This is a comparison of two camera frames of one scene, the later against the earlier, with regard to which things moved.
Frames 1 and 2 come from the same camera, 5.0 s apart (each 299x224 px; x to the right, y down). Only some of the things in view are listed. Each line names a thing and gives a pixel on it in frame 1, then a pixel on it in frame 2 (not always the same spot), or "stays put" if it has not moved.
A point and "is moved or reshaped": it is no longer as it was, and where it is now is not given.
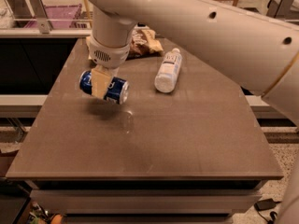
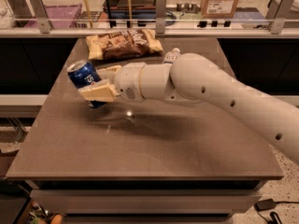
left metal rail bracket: x=38 y=10 stays put
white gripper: x=109 y=56 -> x=127 y=81
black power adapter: x=264 y=204 stays put
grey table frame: x=145 y=201 stays put
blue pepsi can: x=117 y=91 is moved or reshaped
